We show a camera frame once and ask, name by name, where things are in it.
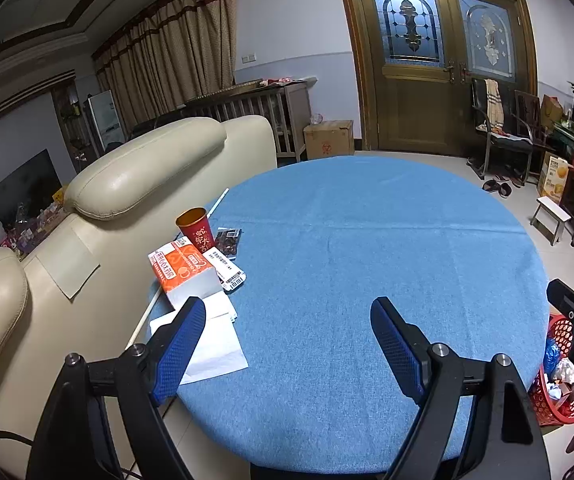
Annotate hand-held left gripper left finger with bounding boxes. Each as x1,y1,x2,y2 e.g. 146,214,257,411
27,296,208,480

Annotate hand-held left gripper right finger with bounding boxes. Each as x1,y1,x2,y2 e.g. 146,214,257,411
369,296,552,480

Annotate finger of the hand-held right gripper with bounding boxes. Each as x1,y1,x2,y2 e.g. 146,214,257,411
547,279,574,326

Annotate white bag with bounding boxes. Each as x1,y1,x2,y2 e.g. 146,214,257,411
553,358,574,386

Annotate blue plastic bag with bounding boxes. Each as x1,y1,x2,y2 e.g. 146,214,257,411
543,337,564,376

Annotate red plastic basket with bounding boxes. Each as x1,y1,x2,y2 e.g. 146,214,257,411
529,312,574,427

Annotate white paper sheets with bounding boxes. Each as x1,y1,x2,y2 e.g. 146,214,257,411
149,305,248,386

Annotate white napkin stack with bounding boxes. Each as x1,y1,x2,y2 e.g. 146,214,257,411
203,292,238,322

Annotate orange white carton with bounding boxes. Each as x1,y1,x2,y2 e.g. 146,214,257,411
148,240,224,311

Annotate small white stool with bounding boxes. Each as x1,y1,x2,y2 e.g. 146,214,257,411
530,196,572,246

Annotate white barcode label packet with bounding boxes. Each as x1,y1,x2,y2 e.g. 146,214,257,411
213,255,246,292

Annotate yellow printed carton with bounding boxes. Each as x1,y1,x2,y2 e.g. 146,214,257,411
537,154,570,204

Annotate red paper cup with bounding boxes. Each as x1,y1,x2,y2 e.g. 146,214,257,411
175,207,214,256

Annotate dark snack packet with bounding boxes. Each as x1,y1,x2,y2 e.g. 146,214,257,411
215,227,244,257

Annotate beige paper sheet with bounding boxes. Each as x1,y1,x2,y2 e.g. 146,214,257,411
36,225,101,301

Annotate black metal chair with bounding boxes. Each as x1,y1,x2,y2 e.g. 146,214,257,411
469,77,535,181

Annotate open brown cardboard box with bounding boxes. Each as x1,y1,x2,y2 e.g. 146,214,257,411
541,94,565,128

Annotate brown wooden chair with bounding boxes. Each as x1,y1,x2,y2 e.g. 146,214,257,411
514,90,551,152

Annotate cream leather sofa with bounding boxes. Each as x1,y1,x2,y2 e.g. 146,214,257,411
0,115,278,480

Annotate pile of colourful packets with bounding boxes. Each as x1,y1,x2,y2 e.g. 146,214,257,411
0,187,75,257

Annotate striped scarf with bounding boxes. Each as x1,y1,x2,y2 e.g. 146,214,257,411
483,79,505,131

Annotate black flat television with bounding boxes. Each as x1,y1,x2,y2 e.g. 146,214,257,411
0,149,64,233

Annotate white standing air conditioner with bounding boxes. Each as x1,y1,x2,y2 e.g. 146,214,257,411
84,90,128,153

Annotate wooden glass-panel door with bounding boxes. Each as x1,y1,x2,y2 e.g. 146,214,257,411
334,0,538,157

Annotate wooden radiator cover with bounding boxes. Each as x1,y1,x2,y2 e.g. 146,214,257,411
132,77,315,163

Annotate dark display cabinet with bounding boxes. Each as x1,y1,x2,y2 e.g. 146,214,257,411
52,80,98,161

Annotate beige striped curtain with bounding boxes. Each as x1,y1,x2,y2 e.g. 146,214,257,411
92,0,238,136

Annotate black cable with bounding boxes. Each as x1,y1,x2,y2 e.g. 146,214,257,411
0,430,35,450

